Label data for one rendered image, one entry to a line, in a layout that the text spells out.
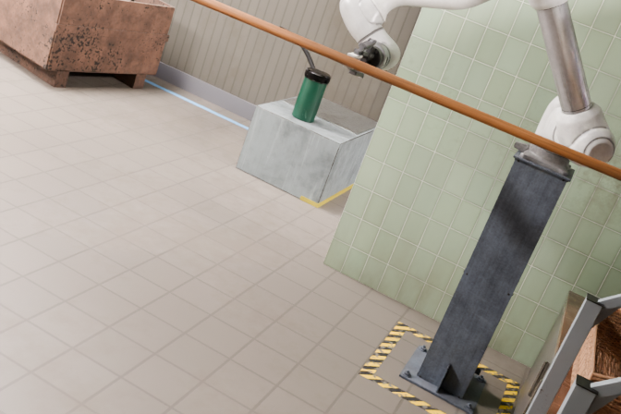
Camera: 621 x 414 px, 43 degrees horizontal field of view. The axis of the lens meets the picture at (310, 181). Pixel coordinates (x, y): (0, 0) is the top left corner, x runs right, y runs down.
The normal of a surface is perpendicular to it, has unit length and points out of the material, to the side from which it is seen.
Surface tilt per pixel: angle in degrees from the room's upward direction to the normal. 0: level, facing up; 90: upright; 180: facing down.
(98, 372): 0
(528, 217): 90
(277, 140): 90
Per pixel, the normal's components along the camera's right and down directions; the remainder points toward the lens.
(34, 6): -0.58, 0.07
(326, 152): -0.37, 0.18
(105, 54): 0.76, 0.44
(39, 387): 0.33, -0.89
